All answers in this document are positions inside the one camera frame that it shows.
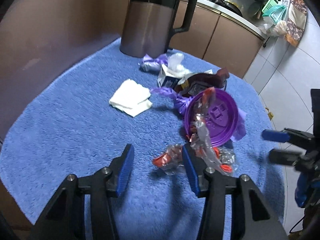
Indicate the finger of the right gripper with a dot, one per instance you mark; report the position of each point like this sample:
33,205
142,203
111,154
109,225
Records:
284,157
287,135

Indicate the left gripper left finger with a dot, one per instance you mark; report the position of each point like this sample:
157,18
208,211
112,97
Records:
121,168

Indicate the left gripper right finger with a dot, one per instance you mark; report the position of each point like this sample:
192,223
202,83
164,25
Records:
195,167

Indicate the clear red plastic wrapper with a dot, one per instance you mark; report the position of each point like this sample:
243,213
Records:
221,157

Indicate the purple plastic lid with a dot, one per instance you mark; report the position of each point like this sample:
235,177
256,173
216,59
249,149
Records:
222,118

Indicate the white napkin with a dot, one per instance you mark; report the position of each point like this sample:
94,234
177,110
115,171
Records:
131,98

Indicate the dark red snack bag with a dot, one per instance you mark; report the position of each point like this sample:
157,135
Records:
194,83

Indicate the purple plastic wrapper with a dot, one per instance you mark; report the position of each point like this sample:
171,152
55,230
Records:
187,108

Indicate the brown kitchen cabinet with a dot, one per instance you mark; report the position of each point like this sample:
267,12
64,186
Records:
40,39

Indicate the blue fluffy towel mat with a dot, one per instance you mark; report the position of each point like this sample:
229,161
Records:
72,128

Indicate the small white blue carton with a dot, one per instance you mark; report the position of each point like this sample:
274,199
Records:
170,78

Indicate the purple wrapper near kettle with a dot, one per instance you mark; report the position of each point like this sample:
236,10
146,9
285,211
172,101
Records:
149,64

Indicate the clear crumpled plastic bag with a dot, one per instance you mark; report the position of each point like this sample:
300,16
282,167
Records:
175,66

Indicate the green dish rack basket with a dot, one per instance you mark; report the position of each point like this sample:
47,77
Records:
274,11

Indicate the grey black electric kettle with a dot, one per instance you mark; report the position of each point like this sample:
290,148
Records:
148,26

